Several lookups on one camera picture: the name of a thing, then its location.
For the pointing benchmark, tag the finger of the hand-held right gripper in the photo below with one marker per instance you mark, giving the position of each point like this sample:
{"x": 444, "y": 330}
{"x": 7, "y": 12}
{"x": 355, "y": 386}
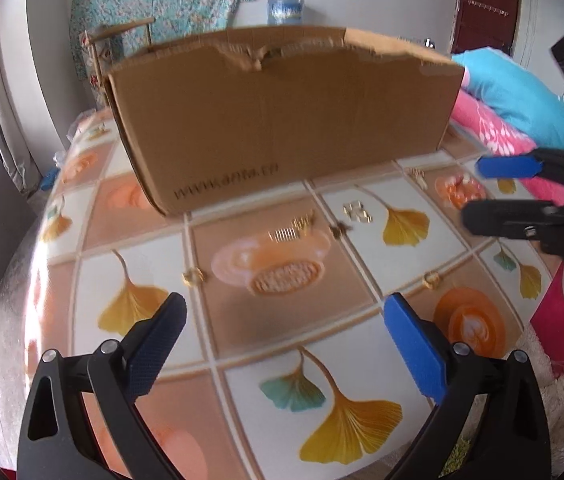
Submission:
{"x": 507, "y": 166}
{"x": 502, "y": 217}

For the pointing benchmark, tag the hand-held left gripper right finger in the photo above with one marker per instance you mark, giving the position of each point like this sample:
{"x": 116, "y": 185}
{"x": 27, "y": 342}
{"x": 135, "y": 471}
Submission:
{"x": 414, "y": 347}

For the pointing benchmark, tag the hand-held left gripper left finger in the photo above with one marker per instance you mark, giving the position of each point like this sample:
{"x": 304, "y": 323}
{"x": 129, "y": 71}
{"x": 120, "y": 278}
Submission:
{"x": 154, "y": 350}

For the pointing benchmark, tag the brown cardboard box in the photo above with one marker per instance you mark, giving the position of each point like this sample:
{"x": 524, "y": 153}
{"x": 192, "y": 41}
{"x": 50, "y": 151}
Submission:
{"x": 282, "y": 120}

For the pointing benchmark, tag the pink floral blanket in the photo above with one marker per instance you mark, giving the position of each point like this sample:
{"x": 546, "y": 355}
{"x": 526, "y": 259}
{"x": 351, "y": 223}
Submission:
{"x": 487, "y": 130}

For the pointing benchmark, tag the ginkgo leaf patterned tablecloth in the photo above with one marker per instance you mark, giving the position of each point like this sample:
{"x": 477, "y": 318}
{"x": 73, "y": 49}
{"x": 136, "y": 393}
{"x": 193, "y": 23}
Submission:
{"x": 272, "y": 330}

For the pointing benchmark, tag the dark red door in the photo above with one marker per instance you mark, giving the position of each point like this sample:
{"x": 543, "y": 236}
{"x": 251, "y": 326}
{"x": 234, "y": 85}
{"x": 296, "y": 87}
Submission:
{"x": 487, "y": 5}

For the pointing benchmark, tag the blue slipper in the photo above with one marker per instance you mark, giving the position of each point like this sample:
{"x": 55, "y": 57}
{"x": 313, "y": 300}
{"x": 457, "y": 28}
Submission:
{"x": 50, "y": 179}

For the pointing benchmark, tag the white plastic bag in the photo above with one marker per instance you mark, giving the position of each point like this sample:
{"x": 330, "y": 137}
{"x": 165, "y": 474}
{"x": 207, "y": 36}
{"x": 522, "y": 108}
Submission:
{"x": 69, "y": 135}

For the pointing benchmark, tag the blue water jug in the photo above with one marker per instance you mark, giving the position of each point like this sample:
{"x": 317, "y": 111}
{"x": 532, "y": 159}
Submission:
{"x": 286, "y": 10}

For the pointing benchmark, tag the grey curtain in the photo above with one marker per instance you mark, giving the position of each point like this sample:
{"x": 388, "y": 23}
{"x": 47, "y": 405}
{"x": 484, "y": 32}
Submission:
{"x": 12, "y": 110}

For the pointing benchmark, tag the wooden chair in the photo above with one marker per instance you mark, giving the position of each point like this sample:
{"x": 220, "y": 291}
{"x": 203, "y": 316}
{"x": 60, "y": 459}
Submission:
{"x": 94, "y": 55}

